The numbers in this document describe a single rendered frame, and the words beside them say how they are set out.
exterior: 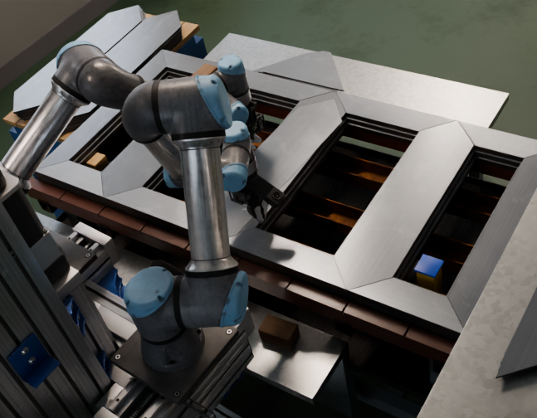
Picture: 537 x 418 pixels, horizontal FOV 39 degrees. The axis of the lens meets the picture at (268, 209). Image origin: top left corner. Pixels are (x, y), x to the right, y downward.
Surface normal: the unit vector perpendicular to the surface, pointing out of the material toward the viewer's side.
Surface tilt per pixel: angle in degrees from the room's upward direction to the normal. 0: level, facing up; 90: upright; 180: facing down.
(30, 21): 90
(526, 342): 0
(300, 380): 0
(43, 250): 90
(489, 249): 0
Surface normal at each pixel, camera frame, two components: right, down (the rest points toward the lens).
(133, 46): -0.17, -0.69
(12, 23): 0.79, 0.33
